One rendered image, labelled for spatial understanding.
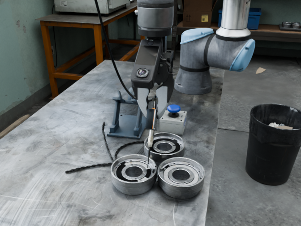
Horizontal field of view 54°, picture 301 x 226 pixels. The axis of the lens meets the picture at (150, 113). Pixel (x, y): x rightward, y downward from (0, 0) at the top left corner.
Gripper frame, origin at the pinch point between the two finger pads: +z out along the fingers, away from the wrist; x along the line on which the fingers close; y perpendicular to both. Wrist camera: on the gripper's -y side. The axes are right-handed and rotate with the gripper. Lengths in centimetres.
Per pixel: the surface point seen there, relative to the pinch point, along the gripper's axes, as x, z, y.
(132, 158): 4.1, 10.3, -4.3
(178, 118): -4.5, 8.7, 15.6
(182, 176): -8.4, 12.3, -5.8
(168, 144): -3.4, 10.8, 4.5
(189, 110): -6.7, 13.3, 30.1
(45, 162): 26.2, 13.3, -6.7
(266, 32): -77, 49, 333
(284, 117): -63, 58, 122
